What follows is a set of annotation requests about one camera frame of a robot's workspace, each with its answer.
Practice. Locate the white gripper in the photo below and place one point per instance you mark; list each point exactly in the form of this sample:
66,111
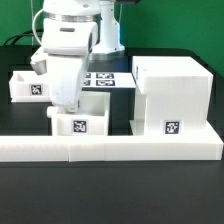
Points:
66,76

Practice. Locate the white front drawer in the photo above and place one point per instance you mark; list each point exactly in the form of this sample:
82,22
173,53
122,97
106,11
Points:
92,117

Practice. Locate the white drawer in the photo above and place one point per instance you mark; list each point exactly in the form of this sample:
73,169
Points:
92,117
27,86

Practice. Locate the white drawer cabinet box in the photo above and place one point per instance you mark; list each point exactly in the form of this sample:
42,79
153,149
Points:
172,95

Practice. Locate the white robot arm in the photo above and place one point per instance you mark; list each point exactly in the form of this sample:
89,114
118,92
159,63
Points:
74,31

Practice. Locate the white rear drawer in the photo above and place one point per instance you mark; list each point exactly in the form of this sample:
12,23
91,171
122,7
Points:
27,86

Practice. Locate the white marker tag sheet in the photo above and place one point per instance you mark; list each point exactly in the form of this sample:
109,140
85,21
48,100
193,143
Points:
109,80

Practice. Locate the white L-shaped fence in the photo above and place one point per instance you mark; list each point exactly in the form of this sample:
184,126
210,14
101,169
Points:
204,145

